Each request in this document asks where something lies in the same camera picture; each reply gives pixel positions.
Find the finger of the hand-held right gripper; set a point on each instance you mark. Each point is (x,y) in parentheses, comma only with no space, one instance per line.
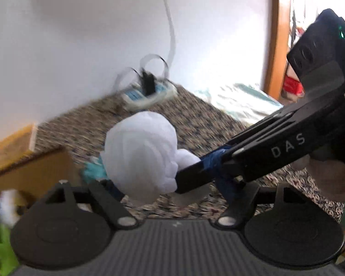
(198,175)

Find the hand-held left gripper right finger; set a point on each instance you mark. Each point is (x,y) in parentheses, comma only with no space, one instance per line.
(227,191)

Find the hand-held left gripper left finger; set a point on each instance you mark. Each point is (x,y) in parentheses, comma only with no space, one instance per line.
(103,198)

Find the white puffy plastic bag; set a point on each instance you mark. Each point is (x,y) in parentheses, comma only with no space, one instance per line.
(141,155)

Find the clear plastic bag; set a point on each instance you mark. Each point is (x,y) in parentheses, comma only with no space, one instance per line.
(7,207)

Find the person's right hand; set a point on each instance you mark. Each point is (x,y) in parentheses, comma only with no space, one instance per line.
(330,175)

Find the light blue face mask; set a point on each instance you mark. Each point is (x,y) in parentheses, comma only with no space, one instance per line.
(95,171)

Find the red box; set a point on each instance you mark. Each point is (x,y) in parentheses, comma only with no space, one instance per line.
(293,84)

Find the floral printed blanket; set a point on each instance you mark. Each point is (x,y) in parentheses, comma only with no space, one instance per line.
(195,115)

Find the light green blanket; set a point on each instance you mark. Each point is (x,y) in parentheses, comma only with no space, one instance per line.
(241,100)

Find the cardboard box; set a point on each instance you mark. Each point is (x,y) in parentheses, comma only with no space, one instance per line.
(26,169)

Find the white power strip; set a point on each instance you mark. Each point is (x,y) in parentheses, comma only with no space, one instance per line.
(149,96)

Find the black charger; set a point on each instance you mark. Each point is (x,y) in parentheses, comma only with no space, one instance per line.
(148,83)

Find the green plush toy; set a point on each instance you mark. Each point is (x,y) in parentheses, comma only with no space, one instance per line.
(0,250)

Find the wooden door frame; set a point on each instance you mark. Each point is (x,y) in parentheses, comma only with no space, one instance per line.
(277,34)

